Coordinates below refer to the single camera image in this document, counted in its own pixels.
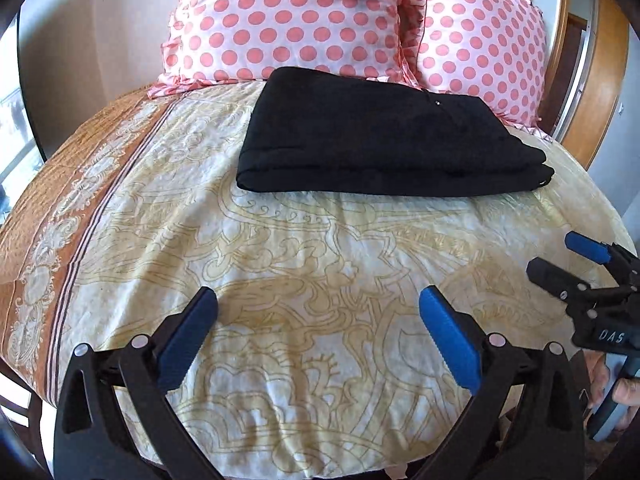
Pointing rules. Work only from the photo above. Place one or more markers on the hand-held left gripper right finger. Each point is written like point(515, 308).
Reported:
point(450, 340)

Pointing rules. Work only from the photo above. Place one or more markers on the brown wooden door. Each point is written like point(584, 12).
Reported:
point(575, 60)

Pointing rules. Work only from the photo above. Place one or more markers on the wooden headboard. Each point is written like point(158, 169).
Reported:
point(555, 60)

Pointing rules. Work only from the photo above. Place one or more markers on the person's right hand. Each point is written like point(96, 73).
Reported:
point(629, 391)

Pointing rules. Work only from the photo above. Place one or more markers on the pink polka dot pillow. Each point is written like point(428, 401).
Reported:
point(475, 45)
point(280, 20)

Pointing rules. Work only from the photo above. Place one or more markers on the dark wooden bed frame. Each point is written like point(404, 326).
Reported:
point(37, 400)

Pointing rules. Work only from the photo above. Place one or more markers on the wooden door frame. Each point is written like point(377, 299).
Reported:
point(605, 75)

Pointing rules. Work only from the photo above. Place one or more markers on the dark framed window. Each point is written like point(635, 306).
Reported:
point(15, 125)

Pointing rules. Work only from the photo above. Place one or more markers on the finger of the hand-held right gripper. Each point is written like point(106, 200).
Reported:
point(555, 277)
point(585, 245)

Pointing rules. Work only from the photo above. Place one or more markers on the black pants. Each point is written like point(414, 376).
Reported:
point(390, 135)

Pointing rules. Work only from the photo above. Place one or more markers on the cream patterned bedsheet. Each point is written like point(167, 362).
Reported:
point(250, 260)

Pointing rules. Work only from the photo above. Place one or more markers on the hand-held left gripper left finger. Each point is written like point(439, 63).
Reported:
point(185, 337)

